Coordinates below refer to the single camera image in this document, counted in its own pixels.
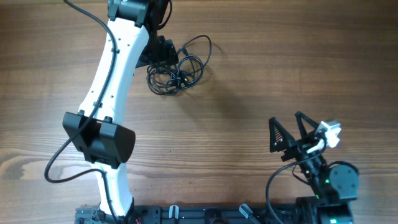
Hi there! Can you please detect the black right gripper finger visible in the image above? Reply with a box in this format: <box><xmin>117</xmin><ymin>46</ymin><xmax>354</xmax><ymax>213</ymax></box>
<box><xmin>269</xmin><ymin>117</ymin><xmax>295</xmax><ymax>152</ymax></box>
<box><xmin>294</xmin><ymin>111</ymin><xmax>321</xmax><ymax>139</ymax></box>

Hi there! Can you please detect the black USB cable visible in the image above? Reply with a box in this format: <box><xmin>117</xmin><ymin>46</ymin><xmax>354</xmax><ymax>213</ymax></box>
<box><xmin>146</xmin><ymin>54</ymin><xmax>205</xmax><ymax>96</ymax></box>

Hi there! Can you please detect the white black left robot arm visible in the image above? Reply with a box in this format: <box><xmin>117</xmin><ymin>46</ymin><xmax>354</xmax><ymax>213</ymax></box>
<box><xmin>63</xmin><ymin>1</ymin><xmax>178</xmax><ymax>223</ymax></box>

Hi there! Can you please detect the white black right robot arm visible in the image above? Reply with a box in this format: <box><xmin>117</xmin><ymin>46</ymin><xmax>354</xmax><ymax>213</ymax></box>
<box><xmin>265</xmin><ymin>111</ymin><xmax>359</xmax><ymax>223</ymax></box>

